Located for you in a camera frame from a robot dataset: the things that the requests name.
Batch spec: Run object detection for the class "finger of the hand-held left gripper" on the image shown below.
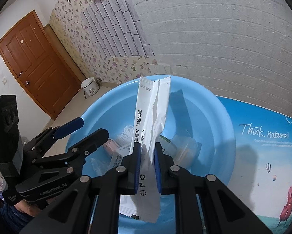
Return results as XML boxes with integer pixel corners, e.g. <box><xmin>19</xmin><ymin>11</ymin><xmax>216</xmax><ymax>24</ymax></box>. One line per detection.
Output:
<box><xmin>33</xmin><ymin>128</ymin><xmax>110</xmax><ymax>168</ymax></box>
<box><xmin>23</xmin><ymin>117</ymin><xmax>84</xmax><ymax>152</ymax></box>

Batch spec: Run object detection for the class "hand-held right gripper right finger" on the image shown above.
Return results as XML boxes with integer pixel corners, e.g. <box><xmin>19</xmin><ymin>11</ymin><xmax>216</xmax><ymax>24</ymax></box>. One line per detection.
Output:
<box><xmin>154</xmin><ymin>141</ymin><xmax>273</xmax><ymax>234</ymax></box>

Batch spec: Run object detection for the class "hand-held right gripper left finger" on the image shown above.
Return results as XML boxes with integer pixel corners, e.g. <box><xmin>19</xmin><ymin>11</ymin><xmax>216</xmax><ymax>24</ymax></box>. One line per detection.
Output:
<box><xmin>19</xmin><ymin>142</ymin><xmax>142</xmax><ymax>234</ymax></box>

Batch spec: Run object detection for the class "yellow tissue pack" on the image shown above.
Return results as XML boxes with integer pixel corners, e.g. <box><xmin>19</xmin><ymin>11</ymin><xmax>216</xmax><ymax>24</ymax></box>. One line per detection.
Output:
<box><xmin>111</xmin><ymin>152</ymin><xmax>124</xmax><ymax>171</ymax></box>

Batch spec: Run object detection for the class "white green garbage bag roll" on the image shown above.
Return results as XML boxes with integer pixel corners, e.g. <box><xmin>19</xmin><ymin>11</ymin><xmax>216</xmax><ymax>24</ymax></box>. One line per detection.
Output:
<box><xmin>159</xmin><ymin>135</ymin><xmax>172</xmax><ymax>155</ymax></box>

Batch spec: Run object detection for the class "clear toothpick box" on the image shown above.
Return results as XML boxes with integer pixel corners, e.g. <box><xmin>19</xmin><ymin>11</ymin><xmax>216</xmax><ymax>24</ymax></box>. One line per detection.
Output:
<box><xmin>170</xmin><ymin>134</ymin><xmax>197</xmax><ymax>166</ymax></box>

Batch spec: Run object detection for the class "white serrated sachet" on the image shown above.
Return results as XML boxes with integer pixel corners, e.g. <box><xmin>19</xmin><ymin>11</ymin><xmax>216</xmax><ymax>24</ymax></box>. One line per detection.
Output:
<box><xmin>119</xmin><ymin>195</ymin><xmax>140</xmax><ymax>220</ymax></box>

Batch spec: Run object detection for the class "long white paper packet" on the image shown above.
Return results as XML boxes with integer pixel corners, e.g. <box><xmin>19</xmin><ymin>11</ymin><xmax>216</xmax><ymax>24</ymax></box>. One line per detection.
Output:
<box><xmin>131</xmin><ymin>76</ymin><xmax>172</xmax><ymax>223</ymax></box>

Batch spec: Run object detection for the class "blue plastic basin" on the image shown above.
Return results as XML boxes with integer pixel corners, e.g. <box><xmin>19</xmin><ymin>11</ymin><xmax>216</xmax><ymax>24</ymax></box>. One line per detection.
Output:
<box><xmin>65</xmin><ymin>75</ymin><xmax>236</xmax><ymax>234</ymax></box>

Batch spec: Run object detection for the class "white rice cooker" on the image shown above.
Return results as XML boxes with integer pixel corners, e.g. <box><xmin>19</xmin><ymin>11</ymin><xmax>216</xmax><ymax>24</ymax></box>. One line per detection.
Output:
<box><xmin>81</xmin><ymin>77</ymin><xmax>99</xmax><ymax>97</ymax></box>

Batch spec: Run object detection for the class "brown wooden door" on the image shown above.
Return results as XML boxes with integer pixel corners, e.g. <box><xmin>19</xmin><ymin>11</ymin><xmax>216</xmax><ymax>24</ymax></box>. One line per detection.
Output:
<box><xmin>0</xmin><ymin>10</ymin><xmax>82</xmax><ymax>120</ymax></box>

